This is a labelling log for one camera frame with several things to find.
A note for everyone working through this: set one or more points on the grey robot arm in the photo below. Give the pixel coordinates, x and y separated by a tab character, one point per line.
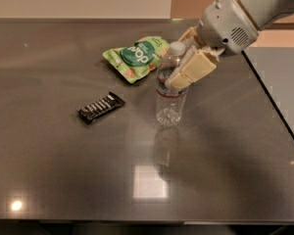
263	13

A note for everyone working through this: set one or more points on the green snack bag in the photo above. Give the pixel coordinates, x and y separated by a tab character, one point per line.
137	61

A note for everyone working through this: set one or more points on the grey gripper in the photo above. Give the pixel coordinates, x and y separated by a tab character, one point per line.
225	23

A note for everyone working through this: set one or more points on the black chocolate bar wrapper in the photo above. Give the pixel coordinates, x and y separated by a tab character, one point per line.
100	108

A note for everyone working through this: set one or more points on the clear plastic water bottle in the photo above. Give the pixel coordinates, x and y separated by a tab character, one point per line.
169	101

